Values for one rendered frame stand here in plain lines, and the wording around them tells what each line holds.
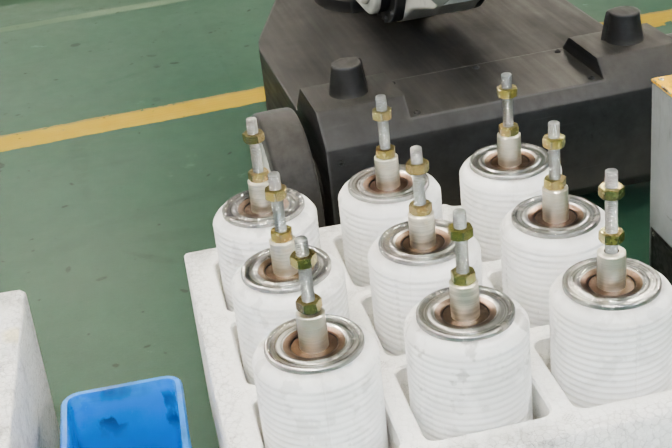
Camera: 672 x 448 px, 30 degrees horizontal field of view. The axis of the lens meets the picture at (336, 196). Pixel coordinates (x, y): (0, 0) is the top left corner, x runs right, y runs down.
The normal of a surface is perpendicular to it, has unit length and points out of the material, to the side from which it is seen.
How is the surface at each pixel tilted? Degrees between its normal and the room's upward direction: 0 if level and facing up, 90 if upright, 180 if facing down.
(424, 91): 0
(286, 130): 18
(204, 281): 0
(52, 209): 0
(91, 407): 88
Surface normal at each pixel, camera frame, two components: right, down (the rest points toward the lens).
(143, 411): 0.18, 0.40
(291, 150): 0.10, -0.47
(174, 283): -0.10, -0.89
